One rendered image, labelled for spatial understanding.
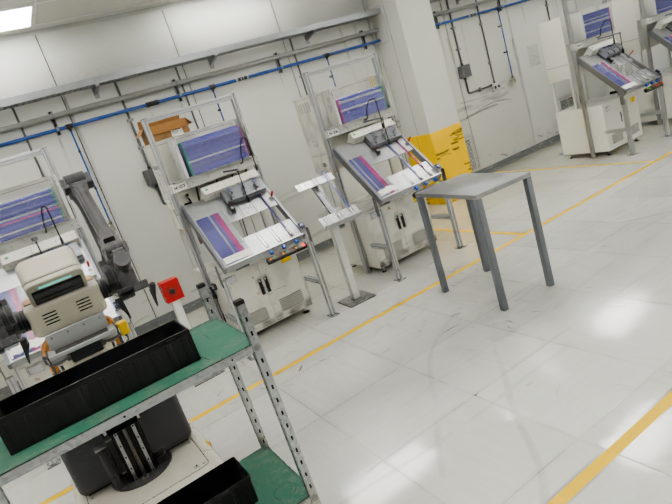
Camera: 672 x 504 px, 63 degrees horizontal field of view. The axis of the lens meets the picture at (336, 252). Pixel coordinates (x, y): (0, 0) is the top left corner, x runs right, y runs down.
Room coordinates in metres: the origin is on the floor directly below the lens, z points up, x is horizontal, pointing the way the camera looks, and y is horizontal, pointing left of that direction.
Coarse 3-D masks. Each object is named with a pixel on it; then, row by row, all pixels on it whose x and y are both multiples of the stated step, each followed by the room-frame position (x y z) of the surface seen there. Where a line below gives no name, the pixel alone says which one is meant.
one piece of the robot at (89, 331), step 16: (96, 320) 2.09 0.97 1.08; (48, 336) 2.01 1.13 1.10; (64, 336) 2.03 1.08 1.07; (80, 336) 2.05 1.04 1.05; (96, 336) 2.00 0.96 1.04; (112, 336) 2.03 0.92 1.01; (48, 352) 1.99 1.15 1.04; (64, 352) 1.94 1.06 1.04; (80, 352) 2.05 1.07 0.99; (96, 352) 2.08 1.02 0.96
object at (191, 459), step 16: (192, 432) 2.50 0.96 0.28; (176, 448) 2.39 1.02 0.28; (192, 448) 2.34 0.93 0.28; (208, 448) 2.31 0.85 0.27; (160, 464) 2.31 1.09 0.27; (176, 464) 2.25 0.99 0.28; (192, 464) 2.21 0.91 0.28; (208, 464) 2.17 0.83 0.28; (144, 480) 2.22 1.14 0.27; (160, 480) 2.16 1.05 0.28; (176, 480) 2.12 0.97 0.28; (192, 480) 2.10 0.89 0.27; (80, 496) 2.25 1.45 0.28; (96, 496) 2.20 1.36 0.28; (112, 496) 2.16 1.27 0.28; (128, 496) 2.12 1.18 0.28; (144, 496) 2.08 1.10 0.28; (160, 496) 2.05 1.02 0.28
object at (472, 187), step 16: (464, 176) 3.96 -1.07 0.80; (480, 176) 3.78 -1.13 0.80; (496, 176) 3.61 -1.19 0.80; (512, 176) 3.46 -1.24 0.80; (528, 176) 3.43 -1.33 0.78; (432, 192) 3.77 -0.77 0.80; (448, 192) 3.60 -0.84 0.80; (464, 192) 3.45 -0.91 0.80; (480, 192) 3.31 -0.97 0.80; (528, 192) 3.43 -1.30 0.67; (480, 208) 3.28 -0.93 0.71; (480, 224) 3.30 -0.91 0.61; (432, 240) 3.90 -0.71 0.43; (480, 240) 4.05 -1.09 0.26; (544, 240) 3.43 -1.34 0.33; (432, 256) 3.93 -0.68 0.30; (480, 256) 4.07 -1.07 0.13; (544, 256) 3.42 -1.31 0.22; (496, 272) 3.28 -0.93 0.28; (544, 272) 3.45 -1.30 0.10; (448, 288) 3.91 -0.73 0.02; (496, 288) 3.30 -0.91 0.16
